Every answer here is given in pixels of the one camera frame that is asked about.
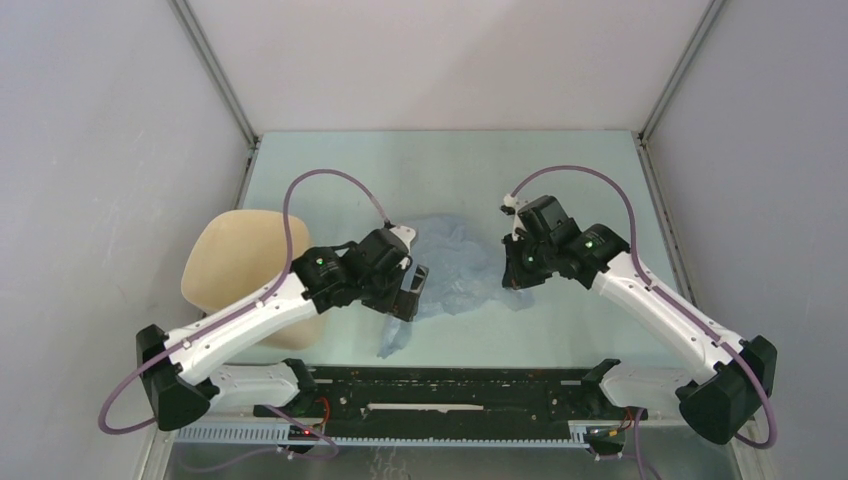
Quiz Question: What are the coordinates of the blue plastic trash bag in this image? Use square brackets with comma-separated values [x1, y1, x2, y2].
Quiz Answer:
[376, 214, 537, 360]

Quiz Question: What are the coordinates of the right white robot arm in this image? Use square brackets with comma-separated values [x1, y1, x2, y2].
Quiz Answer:
[500, 195, 777, 445]

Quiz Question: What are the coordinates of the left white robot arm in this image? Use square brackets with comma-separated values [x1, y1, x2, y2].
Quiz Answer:
[135, 225, 428, 431]

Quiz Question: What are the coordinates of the beige trash bin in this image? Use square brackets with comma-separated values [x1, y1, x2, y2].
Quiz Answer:
[181, 209, 312, 315]

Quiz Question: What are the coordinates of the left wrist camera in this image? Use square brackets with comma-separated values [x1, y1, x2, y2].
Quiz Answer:
[389, 225, 418, 254]

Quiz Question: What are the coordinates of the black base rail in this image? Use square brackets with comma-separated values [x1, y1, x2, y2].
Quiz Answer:
[281, 366, 629, 440]

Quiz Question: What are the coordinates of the right metal frame post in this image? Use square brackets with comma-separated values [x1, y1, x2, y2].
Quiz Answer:
[638, 0, 728, 144]

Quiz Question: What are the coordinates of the metal frame post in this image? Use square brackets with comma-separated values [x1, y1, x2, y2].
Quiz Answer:
[168, 0, 259, 149]
[638, 0, 728, 144]

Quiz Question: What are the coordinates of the left metal frame post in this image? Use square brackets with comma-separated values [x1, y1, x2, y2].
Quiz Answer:
[168, 0, 259, 149]

